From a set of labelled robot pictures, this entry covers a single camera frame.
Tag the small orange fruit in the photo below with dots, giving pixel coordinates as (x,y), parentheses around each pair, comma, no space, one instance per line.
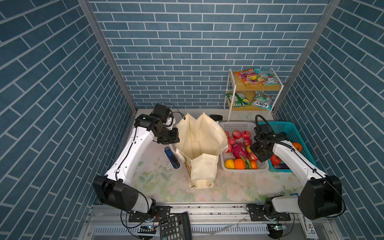
(254,165)

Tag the teal plastic vegetable basket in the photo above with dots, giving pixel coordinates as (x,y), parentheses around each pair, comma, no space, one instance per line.
(293,136)

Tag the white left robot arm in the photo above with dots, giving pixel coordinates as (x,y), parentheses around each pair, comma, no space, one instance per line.
(115,187)

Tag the red apple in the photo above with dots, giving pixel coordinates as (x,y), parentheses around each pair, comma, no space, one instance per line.
(230,147)

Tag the cream floral tote bag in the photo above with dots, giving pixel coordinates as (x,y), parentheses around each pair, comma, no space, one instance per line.
(202,140)

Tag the aluminium corner post left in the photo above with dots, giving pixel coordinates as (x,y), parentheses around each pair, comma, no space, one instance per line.
(92,20)

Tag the white toothpaste box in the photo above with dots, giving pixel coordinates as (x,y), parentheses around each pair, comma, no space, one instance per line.
(308,228)

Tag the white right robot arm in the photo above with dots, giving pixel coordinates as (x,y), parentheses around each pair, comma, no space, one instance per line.
(321,195)

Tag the aluminium corner post right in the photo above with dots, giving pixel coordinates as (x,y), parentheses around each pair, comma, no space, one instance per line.
(319,28)

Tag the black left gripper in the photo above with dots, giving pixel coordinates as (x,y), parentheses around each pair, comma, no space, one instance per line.
(174,138)

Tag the green snack bag lower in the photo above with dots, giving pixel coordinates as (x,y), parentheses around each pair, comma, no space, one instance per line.
(238,101)

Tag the yellow lemon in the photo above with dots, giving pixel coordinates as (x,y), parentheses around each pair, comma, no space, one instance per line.
(230,164)

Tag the aluminium corner post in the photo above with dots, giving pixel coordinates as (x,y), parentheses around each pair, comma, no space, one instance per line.
(319,28)
(92,20)

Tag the orange pumpkin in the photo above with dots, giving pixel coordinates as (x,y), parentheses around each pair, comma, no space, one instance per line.
(297,146)

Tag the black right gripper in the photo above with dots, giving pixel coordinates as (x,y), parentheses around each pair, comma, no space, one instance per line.
(259,158)

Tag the black small device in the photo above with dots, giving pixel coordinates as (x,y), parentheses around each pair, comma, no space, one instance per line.
(216,118)

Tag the black calculator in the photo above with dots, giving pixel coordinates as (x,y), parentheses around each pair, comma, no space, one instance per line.
(177,227)

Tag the colourful snack bag top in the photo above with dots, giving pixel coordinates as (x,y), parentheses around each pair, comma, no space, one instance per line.
(250,78)

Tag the teal snack bag top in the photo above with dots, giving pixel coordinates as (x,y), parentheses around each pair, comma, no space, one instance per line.
(268,77)

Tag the floral table mat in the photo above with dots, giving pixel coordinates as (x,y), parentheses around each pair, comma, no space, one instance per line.
(156,178)

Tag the orange tangerine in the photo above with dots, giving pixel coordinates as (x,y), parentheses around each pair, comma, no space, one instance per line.
(240,164)

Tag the teal foxs candy bag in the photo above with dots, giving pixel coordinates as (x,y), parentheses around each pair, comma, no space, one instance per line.
(262,100)

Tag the white wooden shelf rack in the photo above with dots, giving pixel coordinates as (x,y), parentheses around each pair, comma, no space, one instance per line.
(235,85)

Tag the pink dragon fruit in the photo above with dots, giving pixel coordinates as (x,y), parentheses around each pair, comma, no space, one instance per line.
(239,152)

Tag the blue stapler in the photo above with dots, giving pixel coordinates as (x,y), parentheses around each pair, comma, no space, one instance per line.
(173,160)

